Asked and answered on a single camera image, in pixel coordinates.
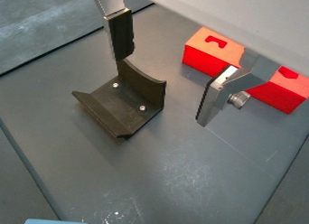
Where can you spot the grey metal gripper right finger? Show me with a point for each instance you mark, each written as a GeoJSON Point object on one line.
{"type": "Point", "coordinates": [225, 89]}

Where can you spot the black curved holder stand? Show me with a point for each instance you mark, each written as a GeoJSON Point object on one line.
{"type": "Point", "coordinates": [126, 102]}

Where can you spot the light blue double-square peg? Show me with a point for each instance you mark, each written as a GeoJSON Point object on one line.
{"type": "Point", "coordinates": [47, 221]}

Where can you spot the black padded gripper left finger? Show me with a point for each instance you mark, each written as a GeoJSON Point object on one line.
{"type": "Point", "coordinates": [118, 24]}

